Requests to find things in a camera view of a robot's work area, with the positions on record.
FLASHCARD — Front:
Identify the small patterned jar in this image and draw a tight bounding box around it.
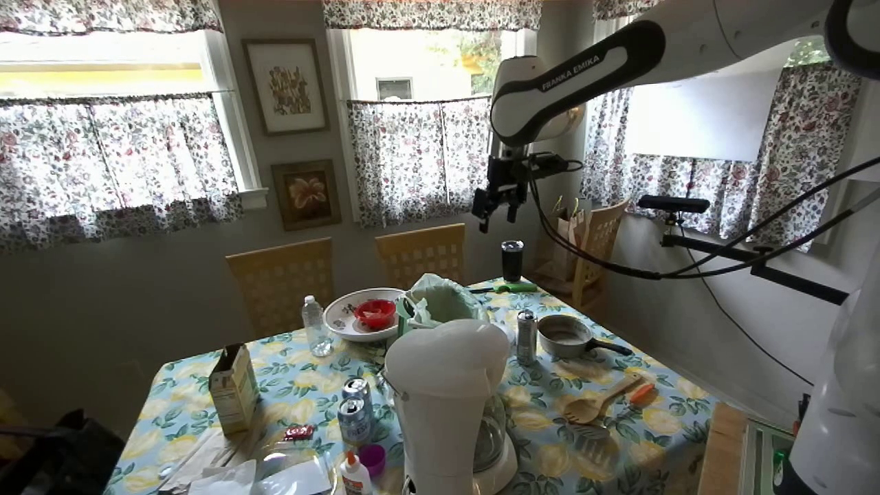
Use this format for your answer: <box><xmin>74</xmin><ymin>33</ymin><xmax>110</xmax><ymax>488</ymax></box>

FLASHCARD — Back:
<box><xmin>338</xmin><ymin>375</ymin><xmax>374</xmax><ymax>446</ymax></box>

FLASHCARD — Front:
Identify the middle wooden chair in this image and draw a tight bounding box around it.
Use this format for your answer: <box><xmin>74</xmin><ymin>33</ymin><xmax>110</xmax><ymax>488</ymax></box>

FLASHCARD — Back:
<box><xmin>374</xmin><ymin>223</ymin><xmax>463</xmax><ymax>285</ymax></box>

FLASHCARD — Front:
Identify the lower framed picture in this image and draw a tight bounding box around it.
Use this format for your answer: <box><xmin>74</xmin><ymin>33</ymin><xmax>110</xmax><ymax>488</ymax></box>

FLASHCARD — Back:
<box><xmin>271</xmin><ymin>158</ymin><xmax>340</xmax><ymax>231</ymax></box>

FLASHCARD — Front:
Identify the white glue bottle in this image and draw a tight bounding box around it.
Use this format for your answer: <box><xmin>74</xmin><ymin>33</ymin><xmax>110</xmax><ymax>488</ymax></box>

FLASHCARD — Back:
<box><xmin>340</xmin><ymin>451</ymin><xmax>374</xmax><ymax>495</ymax></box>

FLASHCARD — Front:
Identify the clear plastic water bottle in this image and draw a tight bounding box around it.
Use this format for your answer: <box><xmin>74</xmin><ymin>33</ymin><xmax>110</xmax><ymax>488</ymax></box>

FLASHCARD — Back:
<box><xmin>303</xmin><ymin>293</ymin><xmax>333</xmax><ymax>358</ymax></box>

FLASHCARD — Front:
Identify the small red object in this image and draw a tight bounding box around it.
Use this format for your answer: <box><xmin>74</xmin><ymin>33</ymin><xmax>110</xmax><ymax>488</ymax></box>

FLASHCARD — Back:
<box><xmin>282</xmin><ymin>422</ymin><xmax>316</xmax><ymax>439</ymax></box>

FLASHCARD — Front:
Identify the floral curtain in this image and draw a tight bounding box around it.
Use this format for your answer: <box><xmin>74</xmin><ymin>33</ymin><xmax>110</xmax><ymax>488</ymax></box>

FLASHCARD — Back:
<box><xmin>0</xmin><ymin>92</ymin><xmax>241</xmax><ymax>249</ymax></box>
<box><xmin>582</xmin><ymin>63</ymin><xmax>861</xmax><ymax>238</ymax></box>
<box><xmin>345</xmin><ymin>96</ymin><xmax>488</xmax><ymax>227</ymax></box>

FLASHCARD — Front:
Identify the middle floral curtain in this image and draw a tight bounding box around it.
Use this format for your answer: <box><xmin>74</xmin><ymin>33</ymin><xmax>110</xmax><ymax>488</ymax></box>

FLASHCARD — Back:
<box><xmin>345</xmin><ymin>96</ymin><xmax>488</xmax><ymax>227</ymax></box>

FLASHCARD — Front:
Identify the grey frying pan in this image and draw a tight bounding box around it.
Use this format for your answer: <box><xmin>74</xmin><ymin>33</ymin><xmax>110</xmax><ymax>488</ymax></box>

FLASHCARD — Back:
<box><xmin>536</xmin><ymin>314</ymin><xmax>626</xmax><ymax>358</ymax></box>

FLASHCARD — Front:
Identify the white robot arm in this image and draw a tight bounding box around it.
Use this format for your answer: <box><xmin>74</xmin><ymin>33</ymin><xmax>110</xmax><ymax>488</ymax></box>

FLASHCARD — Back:
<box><xmin>469</xmin><ymin>0</ymin><xmax>880</xmax><ymax>231</ymax></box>

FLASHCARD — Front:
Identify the silver drink can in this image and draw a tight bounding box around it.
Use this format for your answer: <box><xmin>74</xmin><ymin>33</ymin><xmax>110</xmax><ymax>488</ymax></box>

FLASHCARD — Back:
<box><xmin>516</xmin><ymin>311</ymin><xmax>536</xmax><ymax>364</ymax></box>

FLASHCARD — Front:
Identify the wooden chair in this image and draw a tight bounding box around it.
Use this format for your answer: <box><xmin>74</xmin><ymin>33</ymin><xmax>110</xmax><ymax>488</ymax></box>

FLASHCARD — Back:
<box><xmin>224</xmin><ymin>235</ymin><xmax>333</xmax><ymax>334</ymax></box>
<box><xmin>532</xmin><ymin>204</ymin><xmax>626</xmax><ymax>314</ymax></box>
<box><xmin>374</xmin><ymin>223</ymin><xmax>463</xmax><ymax>285</ymax></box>

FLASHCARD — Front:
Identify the framed picture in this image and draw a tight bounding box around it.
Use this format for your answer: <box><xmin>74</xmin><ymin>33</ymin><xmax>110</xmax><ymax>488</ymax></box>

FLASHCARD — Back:
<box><xmin>243</xmin><ymin>39</ymin><xmax>326</xmax><ymax>135</ymax></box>
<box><xmin>271</xmin><ymin>158</ymin><xmax>340</xmax><ymax>231</ymax></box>

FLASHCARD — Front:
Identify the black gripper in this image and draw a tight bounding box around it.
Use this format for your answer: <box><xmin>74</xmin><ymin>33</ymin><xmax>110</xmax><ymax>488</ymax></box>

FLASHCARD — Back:
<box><xmin>472</xmin><ymin>150</ymin><xmax>582</xmax><ymax>232</ymax></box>

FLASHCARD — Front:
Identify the wooden slotted spoon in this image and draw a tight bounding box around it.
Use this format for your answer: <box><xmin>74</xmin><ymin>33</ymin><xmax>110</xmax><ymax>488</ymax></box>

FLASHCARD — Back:
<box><xmin>562</xmin><ymin>375</ymin><xmax>641</xmax><ymax>425</ymax></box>

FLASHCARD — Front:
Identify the orange handled utensil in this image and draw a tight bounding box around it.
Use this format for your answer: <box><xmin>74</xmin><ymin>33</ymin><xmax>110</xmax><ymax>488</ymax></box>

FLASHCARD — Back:
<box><xmin>626</xmin><ymin>382</ymin><xmax>657</xmax><ymax>407</ymax></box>

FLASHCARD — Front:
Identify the left wooden chair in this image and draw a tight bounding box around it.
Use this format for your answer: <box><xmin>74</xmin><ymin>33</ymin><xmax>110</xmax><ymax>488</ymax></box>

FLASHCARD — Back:
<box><xmin>224</xmin><ymin>235</ymin><xmax>333</xmax><ymax>334</ymax></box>

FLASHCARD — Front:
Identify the black tumbler cup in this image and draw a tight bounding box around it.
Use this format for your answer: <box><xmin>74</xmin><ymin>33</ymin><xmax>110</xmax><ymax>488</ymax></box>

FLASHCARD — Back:
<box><xmin>501</xmin><ymin>238</ymin><xmax>525</xmax><ymax>283</ymax></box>

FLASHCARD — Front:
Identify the upper framed picture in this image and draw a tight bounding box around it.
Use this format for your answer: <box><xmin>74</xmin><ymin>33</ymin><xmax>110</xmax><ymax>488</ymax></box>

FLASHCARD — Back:
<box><xmin>243</xmin><ymin>39</ymin><xmax>326</xmax><ymax>135</ymax></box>

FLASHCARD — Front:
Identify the black camera on stand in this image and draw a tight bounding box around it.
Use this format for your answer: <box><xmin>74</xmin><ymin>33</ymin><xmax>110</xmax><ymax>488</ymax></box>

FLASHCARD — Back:
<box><xmin>638</xmin><ymin>194</ymin><xmax>846</xmax><ymax>305</ymax></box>

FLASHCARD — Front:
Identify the purple cup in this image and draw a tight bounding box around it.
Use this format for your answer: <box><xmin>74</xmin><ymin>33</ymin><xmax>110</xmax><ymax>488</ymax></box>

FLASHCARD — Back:
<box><xmin>356</xmin><ymin>446</ymin><xmax>386</xmax><ymax>477</ymax></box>

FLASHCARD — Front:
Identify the white coffee maker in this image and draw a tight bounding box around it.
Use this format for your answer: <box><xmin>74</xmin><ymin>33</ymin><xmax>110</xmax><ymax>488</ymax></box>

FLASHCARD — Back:
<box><xmin>384</xmin><ymin>319</ymin><xmax>516</xmax><ymax>495</ymax></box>

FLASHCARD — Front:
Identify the right floral curtain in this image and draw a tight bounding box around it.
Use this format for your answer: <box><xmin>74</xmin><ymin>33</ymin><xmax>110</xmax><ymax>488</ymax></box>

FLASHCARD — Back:
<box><xmin>582</xmin><ymin>63</ymin><xmax>861</xmax><ymax>238</ymax></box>

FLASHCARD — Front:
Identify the right wooden chair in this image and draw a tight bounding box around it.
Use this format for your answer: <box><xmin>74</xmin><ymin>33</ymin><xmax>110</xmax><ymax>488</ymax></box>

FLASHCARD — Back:
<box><xmin>532</xmin><ymin>204</ymin><xmax>626</xmax><ymax>314</ymax></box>

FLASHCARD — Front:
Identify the lemon print tablecloth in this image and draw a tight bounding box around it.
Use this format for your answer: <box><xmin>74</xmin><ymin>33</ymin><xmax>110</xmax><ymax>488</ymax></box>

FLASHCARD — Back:
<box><xmin>100</xmin><ymin>274</ymin><xmax>714</xmax><ymax>495</ymax></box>

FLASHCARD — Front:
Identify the left floral curtain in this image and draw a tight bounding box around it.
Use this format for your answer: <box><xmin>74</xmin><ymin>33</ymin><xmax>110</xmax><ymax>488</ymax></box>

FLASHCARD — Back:
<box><xmin>0</xmin><ymin>92</ymin><xmax>241</xmax><ymax>249</ymax></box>

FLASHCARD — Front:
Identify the brown carton box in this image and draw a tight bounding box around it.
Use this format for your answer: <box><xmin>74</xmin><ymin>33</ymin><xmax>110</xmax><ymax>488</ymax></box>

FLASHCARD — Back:
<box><xmin>209</xmin><ymin>344</ymin><xmax>261</xmax><ymax>436</ymax></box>

